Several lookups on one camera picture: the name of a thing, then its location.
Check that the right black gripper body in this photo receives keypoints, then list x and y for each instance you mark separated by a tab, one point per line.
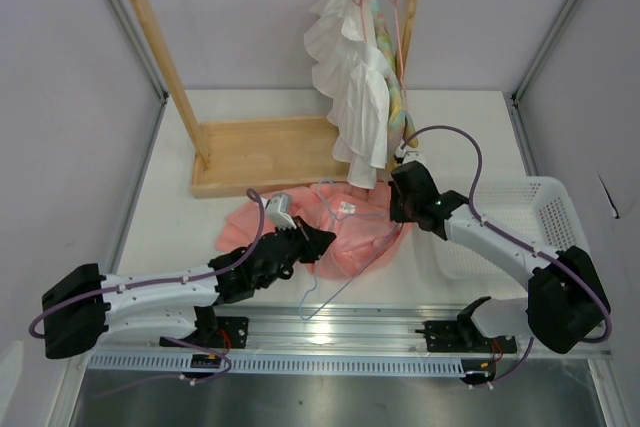
401	209

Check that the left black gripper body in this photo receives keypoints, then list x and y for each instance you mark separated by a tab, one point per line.
293	255

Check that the blue wire hanger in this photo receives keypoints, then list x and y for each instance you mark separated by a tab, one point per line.
303	312

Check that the pink pleated skirt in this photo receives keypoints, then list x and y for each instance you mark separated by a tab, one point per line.
360	218

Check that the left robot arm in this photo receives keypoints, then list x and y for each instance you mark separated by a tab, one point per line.
87	307

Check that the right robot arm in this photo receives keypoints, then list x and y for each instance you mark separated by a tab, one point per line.
565	302

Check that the pastel floral garment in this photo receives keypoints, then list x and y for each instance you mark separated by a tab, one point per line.
400	125

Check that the wooden clothes rack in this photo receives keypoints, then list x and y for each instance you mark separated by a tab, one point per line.
266	154

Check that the white plastic basket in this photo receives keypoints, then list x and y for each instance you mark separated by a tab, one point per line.
538	208

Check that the white ruffled garment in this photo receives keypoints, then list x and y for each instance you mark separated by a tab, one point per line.
352	71

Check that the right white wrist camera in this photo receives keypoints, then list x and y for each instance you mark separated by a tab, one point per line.
402	156

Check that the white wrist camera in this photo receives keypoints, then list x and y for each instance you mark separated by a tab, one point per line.
402	156
277	210

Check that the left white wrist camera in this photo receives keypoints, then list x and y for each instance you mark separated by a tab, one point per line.
277	210

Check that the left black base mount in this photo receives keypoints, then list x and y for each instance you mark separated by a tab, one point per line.
230	332

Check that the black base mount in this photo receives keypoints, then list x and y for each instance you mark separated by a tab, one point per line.
230	332
451	336

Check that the aluminium mounting rail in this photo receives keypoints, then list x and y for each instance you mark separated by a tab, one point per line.
351	330

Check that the slotted cable duct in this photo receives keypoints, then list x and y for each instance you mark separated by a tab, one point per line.
248	363

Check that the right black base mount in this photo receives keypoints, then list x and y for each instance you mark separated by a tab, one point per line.
451	336

